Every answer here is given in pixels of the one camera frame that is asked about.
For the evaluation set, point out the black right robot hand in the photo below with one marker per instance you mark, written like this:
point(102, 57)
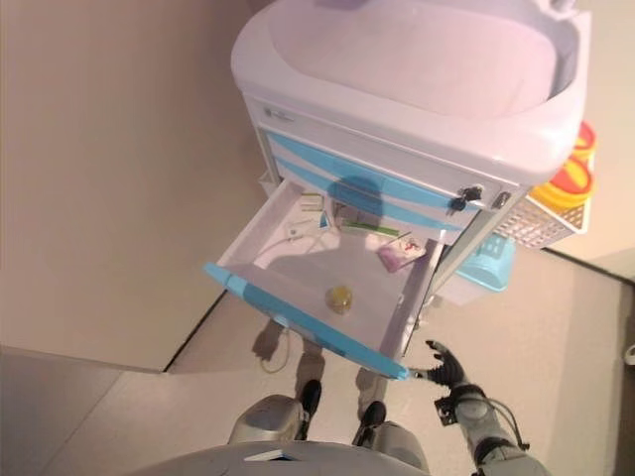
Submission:
point(449, 372)

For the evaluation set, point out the amber medicine bottle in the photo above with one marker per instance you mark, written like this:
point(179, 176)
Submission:
point(339, 300)

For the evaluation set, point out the blue white cart drawer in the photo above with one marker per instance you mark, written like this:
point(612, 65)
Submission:
point(317, 178)
point(307, 322)
point(347, 163)

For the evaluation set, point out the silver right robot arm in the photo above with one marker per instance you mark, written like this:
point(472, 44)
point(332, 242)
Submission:
point(476, 411)

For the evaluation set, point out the purple medicine box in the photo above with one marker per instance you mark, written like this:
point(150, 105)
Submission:
point(399, 255)

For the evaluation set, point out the translucent white bin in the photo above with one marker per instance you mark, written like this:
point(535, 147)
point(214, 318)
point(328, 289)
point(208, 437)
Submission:
point(466, 295)

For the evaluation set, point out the light blue waste bin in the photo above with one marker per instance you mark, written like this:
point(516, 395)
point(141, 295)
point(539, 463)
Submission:
point(488, 268)

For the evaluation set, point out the green white long package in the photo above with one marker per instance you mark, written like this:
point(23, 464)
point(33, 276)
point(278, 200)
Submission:
point(369, 228)

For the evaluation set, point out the white perforated basket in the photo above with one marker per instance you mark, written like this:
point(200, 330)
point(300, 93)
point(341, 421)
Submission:
point(541, 225)

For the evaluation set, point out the black cart keys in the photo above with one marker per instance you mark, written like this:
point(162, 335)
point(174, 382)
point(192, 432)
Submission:
point(466, 198)

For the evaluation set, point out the metal cart side latch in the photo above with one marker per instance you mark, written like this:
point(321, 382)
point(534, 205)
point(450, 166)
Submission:
point(501, 201)

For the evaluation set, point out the silver left robot leg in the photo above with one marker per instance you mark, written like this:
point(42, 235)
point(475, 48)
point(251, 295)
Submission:
point(268, 421)

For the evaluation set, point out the blue white sachet package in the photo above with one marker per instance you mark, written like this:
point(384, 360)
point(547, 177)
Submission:
point(325, 220)

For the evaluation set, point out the white tubing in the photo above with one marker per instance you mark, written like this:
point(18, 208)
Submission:
point(297, 234)

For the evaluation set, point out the green strip packets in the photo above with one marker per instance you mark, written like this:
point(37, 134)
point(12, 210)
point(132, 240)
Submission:
point(310, 202)

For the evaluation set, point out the yellow sharps container red lid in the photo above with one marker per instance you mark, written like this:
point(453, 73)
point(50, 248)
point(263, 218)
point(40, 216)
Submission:
point(586, 141)
point(565, 181)

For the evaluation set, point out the white medical cart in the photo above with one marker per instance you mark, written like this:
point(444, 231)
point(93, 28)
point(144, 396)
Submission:
point(421, 74)

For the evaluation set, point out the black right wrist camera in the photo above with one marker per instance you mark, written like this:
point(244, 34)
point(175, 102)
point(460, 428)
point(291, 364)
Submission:
point(445, 410)

